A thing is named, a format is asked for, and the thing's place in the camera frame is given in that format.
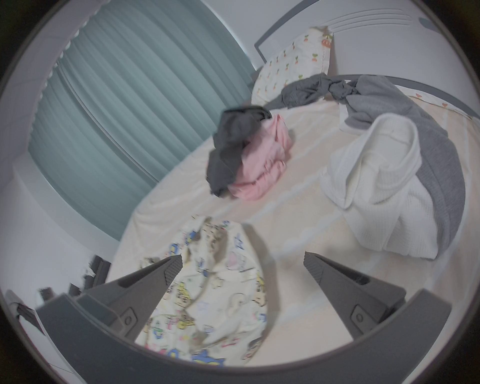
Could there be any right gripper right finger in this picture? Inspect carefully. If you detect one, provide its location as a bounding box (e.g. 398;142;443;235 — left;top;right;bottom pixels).
304;251;406;340

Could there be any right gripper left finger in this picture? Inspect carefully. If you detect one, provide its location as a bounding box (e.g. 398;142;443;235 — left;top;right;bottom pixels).
77;254;183;340

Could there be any white printed pyjama top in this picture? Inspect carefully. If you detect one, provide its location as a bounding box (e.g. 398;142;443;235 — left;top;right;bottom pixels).
135;215;269;366

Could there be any bed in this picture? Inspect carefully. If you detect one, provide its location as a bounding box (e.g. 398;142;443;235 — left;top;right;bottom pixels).
109;0;480;366

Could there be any white garment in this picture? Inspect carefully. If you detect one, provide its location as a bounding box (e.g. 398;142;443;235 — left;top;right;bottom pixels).
319;112;439;259

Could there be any pink garment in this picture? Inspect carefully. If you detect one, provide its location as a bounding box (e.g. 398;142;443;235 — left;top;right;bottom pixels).
229;114;293;201

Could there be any black garment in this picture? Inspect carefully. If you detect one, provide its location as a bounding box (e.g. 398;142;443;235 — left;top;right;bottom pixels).
206;106;272;197

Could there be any blue-green curtain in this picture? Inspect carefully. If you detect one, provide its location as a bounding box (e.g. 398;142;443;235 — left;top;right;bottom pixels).
28;0;259;241

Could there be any white printed pillow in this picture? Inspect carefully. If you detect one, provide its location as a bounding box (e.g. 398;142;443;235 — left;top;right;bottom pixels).
250;27;334;109

